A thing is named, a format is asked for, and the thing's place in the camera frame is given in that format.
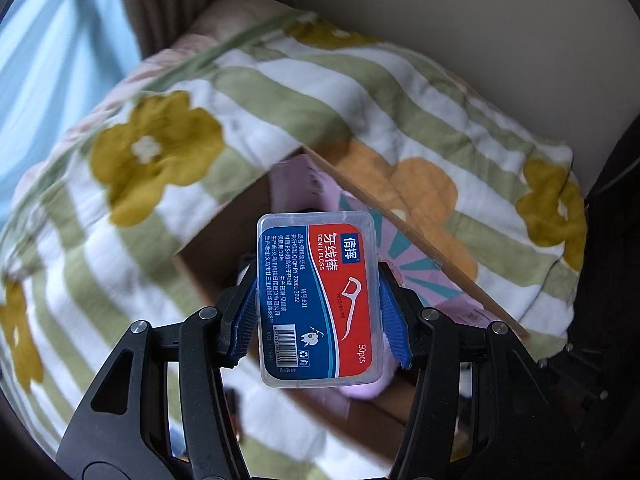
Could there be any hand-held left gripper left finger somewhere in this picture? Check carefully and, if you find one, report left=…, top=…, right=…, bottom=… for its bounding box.
left=55, top=255, right=261, bottom=480

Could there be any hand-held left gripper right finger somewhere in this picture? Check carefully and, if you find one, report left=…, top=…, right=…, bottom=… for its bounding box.
left=377, top=260, right=586, bottom=480

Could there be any clear dental floss box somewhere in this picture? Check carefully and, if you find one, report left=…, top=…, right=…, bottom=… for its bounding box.
left=256, top=210, right=390, bottom=390

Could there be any pink cardboard box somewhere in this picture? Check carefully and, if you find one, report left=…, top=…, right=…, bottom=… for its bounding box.
left=172, top=145, right=531, bottom=426

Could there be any striped floral blanket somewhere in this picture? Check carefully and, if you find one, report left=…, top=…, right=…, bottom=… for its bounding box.
left=0, top=10, right=588, bottom=480

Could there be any black chair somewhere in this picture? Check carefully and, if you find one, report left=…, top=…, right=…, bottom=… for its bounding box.
left=537, top=110, right=640, bottom=480

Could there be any light blue window cloth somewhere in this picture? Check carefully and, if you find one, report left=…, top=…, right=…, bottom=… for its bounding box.
left=0, top=0, right=143, bottom=186

